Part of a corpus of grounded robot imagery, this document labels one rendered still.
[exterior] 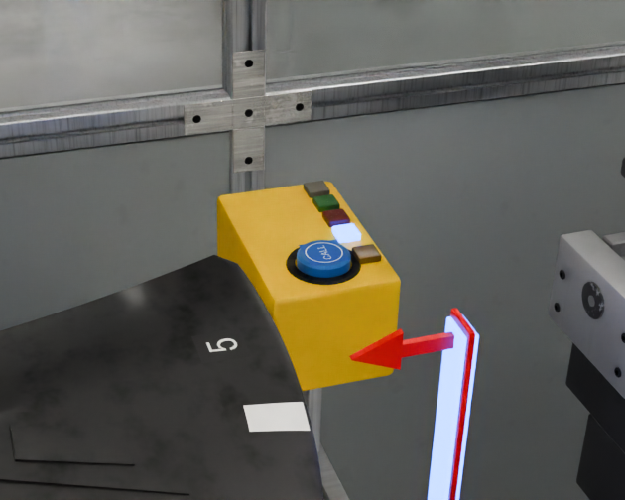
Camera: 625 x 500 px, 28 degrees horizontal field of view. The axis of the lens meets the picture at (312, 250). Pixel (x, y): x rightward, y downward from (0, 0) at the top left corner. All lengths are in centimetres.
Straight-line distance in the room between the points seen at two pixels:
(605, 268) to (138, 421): 59
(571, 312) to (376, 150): 39
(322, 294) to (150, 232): 54
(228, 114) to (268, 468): 78
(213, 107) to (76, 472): 80
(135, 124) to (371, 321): 51
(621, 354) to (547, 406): 71
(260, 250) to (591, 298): 32
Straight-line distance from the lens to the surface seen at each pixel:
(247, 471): 62
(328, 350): 93
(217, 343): 66
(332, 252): 92
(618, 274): 110
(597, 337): 112
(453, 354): 67
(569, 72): 153
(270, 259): 93
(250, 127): 137
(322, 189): 101
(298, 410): 64
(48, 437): 61
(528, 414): 179
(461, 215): 154
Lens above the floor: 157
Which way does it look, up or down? 32 degrees down
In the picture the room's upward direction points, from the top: 2 degrees clockwise
